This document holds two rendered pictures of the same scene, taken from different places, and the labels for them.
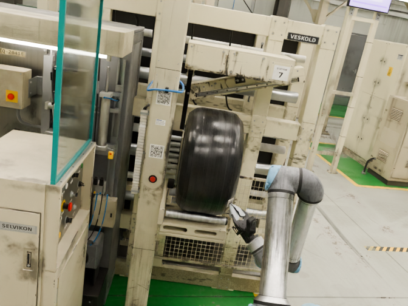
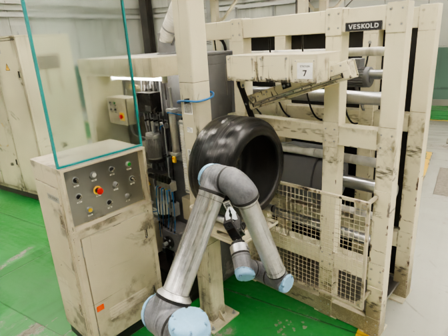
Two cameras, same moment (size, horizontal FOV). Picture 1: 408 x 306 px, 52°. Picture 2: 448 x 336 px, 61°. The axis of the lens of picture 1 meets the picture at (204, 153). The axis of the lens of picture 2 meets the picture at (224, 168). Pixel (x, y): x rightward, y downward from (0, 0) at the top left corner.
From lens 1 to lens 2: 1.67 m
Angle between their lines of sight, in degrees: 45
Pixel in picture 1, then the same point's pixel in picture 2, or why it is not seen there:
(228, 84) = (277, 91)
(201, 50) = (235, 61)
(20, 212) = (51, 187)
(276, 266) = (175, 261)
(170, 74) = (188, 87)
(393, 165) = not seen: outside the picture
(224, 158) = (211, 160)
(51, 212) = (61, 189)
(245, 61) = (271, 65)
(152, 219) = not seen: hidden behind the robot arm
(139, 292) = (205, 283)
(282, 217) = (194, 214)
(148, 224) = not seen: hidden behind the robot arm
